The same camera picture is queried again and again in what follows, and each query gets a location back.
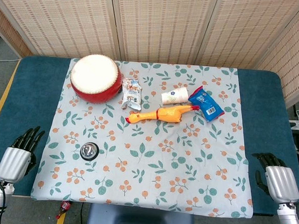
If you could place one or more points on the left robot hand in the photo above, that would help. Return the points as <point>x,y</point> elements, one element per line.
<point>16,158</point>

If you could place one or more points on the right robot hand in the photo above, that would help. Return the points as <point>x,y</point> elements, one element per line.
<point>280,179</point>

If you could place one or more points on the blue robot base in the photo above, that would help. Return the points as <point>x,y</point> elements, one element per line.
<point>139,220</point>

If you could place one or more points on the black call bell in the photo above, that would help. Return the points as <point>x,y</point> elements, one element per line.
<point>89,150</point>

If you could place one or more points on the red bottle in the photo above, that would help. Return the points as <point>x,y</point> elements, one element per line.
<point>63,208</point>

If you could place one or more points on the blue snack packet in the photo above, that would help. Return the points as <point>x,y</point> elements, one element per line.
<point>206,104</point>

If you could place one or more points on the red drum with white skin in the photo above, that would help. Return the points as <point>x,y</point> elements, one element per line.
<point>96,78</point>

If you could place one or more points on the floral tablecloth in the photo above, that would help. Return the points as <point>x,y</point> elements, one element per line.
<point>147,152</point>

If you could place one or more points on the white snack packet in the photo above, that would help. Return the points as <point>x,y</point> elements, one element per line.
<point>132,93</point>

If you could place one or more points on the yellow rubber chicken toy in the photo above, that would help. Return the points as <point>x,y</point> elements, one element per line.
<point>162,114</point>

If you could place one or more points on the white paper cup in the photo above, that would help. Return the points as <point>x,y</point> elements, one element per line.
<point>174,95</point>

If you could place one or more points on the woven folding screen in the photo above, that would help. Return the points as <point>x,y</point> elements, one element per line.
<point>154,26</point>

